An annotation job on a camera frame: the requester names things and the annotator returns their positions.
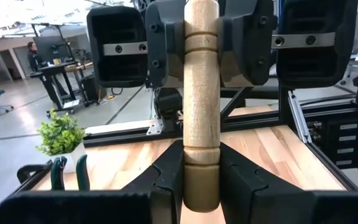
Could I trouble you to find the green plant in white pot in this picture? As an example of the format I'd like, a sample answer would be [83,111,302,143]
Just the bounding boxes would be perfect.
[35,108,87,174]

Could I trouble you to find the green-handled pruning shears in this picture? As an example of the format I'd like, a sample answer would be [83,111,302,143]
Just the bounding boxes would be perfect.
[49,154,91,192]

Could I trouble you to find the silver aluminium rail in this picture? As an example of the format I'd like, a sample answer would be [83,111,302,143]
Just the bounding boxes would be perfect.
[287,90,313,144]

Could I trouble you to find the silver mounting bracket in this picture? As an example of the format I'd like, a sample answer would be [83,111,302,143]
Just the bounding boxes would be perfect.
[145,116,165,136]

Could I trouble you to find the black labelled control box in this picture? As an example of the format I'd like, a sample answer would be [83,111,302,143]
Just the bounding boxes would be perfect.
[303,114,358,170]

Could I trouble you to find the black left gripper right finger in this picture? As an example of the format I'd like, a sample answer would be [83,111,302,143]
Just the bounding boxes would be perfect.
[219,141,316,224]

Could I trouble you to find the black carry handle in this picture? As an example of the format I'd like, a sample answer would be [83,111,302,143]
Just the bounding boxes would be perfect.
[16,159,55,185]

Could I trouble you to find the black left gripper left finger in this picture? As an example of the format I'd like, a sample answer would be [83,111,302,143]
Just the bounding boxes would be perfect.
[120,139,185,224]

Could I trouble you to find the black computer tower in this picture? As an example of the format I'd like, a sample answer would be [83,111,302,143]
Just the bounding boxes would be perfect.
[80,73,108,103]

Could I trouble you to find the black standing desk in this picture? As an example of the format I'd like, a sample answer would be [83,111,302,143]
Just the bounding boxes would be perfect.
[29,61,106,118]

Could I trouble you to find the person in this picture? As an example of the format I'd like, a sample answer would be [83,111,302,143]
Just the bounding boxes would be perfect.
[26,40,47,73]

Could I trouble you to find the wooden-handled three-prong cultivator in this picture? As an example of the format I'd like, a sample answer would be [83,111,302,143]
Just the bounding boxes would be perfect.
[182,0,222,213]

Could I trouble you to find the dark desk monitor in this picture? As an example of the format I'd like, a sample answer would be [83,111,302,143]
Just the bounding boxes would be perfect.
[32,35,71,63]

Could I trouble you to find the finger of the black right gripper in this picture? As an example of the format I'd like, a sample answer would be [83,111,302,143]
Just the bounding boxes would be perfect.
[218,0,278,88]
[144,0,186,88]

